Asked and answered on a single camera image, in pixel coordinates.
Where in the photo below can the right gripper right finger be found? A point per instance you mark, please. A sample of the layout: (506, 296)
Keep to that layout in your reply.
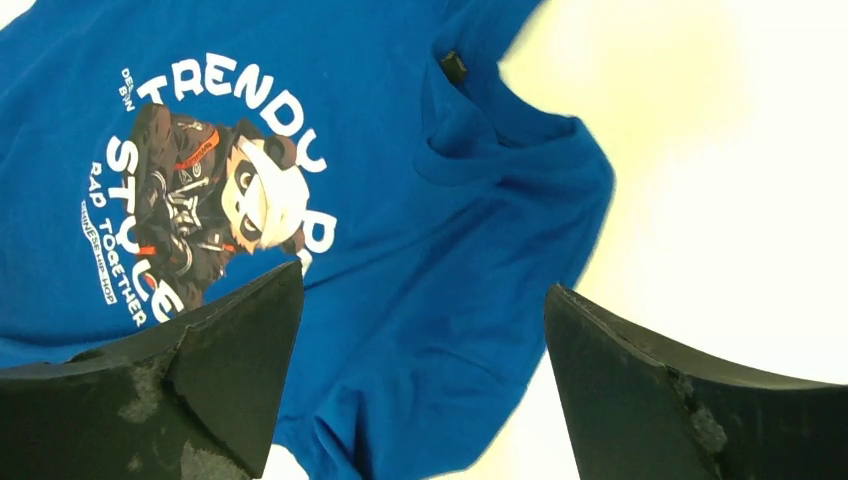
(640, 405)

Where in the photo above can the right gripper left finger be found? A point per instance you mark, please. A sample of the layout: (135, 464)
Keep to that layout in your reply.
(196, 397)

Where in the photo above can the blue printed t-shirt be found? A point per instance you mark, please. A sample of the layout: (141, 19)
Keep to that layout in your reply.
(158, 155)

